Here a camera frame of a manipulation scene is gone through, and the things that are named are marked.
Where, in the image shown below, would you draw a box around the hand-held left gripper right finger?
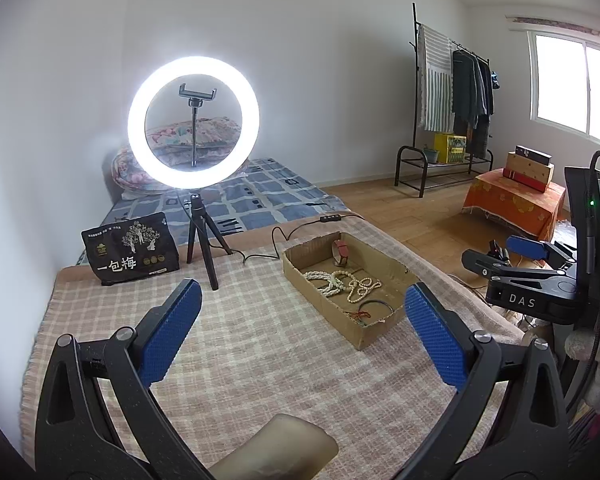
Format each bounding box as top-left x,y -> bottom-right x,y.
395,281 -> 573,480

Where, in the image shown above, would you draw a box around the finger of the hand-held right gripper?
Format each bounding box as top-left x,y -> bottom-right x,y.
506,235 -> 579,267
461,249 -> 568,288

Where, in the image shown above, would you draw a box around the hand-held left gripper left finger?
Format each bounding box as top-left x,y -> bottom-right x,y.
35,278 -> 216,480

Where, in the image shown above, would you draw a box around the single-strand pearl necklace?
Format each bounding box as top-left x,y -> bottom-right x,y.
347,276 -> 382,304

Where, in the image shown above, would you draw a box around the cardboard box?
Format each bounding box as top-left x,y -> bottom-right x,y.
281,231 -> 417,351

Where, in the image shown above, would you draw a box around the orange cloth covered table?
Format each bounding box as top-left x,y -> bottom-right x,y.
462,167 -> 567,242

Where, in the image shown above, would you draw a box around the metal bangle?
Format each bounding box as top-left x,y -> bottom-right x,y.
357,299 -> 395,318

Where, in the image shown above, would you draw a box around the tan gift box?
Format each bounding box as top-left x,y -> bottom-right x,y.
503,152 -> 555,193

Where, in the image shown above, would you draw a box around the pink checkered blanket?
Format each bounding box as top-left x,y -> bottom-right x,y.
20,217 -> 526,480

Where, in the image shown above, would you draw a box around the black snack bag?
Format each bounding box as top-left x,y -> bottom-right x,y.
81,211 -> 181,287

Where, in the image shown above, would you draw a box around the dark flat box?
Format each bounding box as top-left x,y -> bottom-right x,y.
514,145 -> 553,166

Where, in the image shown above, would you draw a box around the yellow box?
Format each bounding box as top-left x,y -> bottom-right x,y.
433,132 -> 467,164

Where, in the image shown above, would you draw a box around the black tripod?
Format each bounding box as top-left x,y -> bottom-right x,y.
186,191 -> 233,291

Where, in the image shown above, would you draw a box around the dark striped cloth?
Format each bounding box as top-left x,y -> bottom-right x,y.
567,400 -> 600,480

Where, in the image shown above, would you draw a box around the tan translucent slab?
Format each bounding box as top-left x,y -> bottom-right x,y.
209,414 -> 339,480

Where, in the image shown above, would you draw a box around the floral quilt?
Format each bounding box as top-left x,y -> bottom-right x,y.
111,116 -> 243,193

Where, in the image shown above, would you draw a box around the blue patterned mattress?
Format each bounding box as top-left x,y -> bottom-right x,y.
75,157 -> 353,266

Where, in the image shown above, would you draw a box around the window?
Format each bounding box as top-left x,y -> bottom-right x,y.
527,30 -> 600,153

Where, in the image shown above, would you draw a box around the dark hanging clothes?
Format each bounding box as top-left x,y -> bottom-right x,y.
451,50 -> 496,158

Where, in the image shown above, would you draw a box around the striped towel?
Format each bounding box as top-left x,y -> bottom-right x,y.
417,24 -> 455,131

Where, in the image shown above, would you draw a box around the black phone holder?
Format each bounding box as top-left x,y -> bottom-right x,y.
178,83 -> 219,168

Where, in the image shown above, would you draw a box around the black metal clothes rack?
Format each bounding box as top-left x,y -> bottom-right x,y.
394,2 -> 496,198

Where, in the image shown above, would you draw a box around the multi-strand pearl necklace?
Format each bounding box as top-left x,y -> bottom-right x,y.
304,269 -> 353,297

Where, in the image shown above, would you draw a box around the black power cable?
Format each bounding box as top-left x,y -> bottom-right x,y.
240,212 -> 366,265

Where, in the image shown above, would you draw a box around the white ring light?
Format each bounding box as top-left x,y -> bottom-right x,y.
127,56 -> 262,192

